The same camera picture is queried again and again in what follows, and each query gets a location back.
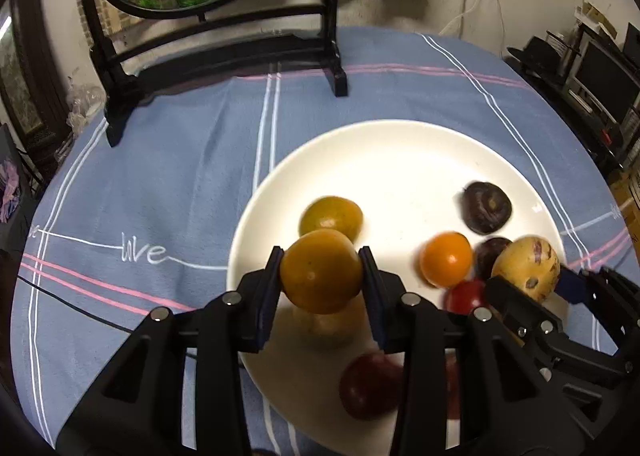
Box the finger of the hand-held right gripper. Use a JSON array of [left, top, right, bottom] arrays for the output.
[[556, 263, 640, 342], [486, 275, 568, 354]]

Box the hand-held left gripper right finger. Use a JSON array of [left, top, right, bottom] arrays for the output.
[[357, 246, 586, 456]]

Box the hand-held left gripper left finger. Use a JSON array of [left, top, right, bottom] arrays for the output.
[[55, 246, 286, 456]]

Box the yellow striped pepino melon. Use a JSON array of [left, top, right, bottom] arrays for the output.
[[491, 236, 561, 304]]

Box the yellow-orange tangerine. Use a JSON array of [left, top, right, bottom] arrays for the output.
[[279, 229, 364, 315]]

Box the orange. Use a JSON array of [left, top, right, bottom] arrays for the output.
[[419, 232, 474, 288]]

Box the white round plate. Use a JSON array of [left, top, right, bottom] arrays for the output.
[[226, 120, 568, 452]]

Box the bright red plum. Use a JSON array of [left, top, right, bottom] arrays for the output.
[[444, 280, 493, 314]]

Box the dark purple plum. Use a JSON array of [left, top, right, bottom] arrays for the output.
[[472, 237, 513, 281]]

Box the dark red plum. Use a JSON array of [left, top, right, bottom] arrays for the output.
[[339, 353, 405, 421]]

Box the yellow-green tangerine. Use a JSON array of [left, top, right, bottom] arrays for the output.
[[299, 195, 364, 239]]

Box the cardboard box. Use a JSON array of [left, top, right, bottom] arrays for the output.
[[607, 171, 640, 217]]

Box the dark purple passionfruit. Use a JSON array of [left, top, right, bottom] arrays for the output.
[[459, 181, 513, 236]]

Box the blue striped tablecloth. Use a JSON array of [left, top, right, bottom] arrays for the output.
[[10, 26, 631, 456]]

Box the black media desk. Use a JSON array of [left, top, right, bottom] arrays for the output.
[[505, 36, 640, 172]]

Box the black monitor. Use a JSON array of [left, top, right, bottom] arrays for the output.
[[577, 36, 640, 122]]

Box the clear plastic bag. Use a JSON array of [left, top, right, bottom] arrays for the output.
[[65, 68, 108, 137]]

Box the purple printed picture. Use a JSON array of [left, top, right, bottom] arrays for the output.
[[0, 126, 31, 227]]

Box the dark wooden framed panel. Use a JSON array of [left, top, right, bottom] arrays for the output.
[[0, 0, 66, 137]]

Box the black cable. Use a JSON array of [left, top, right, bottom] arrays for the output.
[[17, 275, 151, 337]]

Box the white wall cable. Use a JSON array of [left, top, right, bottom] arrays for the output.
[[440, 0, 486, 37]]

